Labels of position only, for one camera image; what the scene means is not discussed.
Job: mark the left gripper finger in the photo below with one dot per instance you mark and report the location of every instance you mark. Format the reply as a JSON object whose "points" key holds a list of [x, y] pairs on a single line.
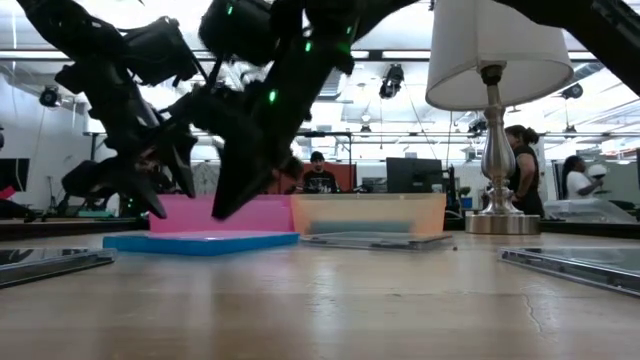
{"points": [[182, 170], [140, 195]]}

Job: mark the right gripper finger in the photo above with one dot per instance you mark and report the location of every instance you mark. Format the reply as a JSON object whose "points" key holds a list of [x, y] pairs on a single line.
{"points": [[290, 170], [240, 185]]}

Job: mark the clear jewel case black tray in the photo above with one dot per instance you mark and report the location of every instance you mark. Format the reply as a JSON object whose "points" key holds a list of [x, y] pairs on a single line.
{"points": [[375, 241], [590, 270], [45, 265]]}

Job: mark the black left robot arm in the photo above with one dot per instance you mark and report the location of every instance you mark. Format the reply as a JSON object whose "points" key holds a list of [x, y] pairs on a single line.
{"points": [[75, 30]]}

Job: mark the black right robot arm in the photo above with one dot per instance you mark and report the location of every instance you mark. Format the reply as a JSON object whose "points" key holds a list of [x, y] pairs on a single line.
{"points": [[575, 20]]}

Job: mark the person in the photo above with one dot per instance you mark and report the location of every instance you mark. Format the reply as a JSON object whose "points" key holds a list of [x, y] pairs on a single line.
{"points": [[319, 180], [577, 182], [525, 175]]}

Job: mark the pink translucent plastic bin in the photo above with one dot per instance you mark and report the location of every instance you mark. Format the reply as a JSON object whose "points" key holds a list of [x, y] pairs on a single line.
{"points": [[260, 215]]}

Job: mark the orange partition panel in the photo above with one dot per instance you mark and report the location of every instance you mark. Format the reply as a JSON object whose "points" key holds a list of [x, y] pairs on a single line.
{"points": [[345, 175]]}

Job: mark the orange translucent plastic bin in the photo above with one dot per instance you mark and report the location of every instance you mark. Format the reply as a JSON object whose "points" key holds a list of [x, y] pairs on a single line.
{"points": [[370, 212]]}

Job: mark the black computer monitor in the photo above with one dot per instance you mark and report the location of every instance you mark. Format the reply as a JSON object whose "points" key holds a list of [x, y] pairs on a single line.
{"points": [[412, 175]]}

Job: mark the white shade silver table lamp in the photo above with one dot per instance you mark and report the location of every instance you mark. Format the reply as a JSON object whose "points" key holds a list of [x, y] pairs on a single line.
{"points": [[497, 50]]}

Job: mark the clear plastic storage box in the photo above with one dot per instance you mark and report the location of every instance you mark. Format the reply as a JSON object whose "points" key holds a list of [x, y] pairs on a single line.
{"points": [[587, 210]]}

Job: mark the green partition panel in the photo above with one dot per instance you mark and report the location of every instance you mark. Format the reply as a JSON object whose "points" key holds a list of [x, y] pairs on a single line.
{"points": [[620, 180]]}

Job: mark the black ceiling camera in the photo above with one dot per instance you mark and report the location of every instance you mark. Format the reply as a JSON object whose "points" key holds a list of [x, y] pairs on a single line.
{"points": [[572, 91], [391, 82], [49, 96]]}

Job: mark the dark wall screen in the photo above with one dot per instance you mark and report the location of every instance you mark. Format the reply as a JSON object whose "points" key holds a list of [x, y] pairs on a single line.
{"points": [[12, 175]]}

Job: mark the black overhead frame bar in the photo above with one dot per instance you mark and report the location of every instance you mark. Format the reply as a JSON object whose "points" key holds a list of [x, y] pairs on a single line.
{"points": [[377, 55]]}

